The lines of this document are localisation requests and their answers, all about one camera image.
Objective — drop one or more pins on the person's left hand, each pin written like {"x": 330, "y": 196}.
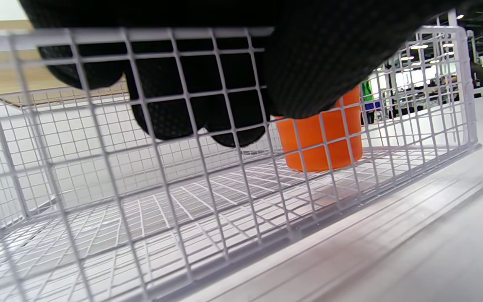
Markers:
{"x": 329, "y": 50}

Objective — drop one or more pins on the orange plastic cup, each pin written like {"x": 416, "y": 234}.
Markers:
{"x": 312, "y": 142}

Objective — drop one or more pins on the green curtain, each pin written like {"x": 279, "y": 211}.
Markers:
{"x": 366, "y": 90}

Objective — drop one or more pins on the white mesh sliding drawer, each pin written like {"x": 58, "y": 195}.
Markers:
{"x": 156, "y": 167}

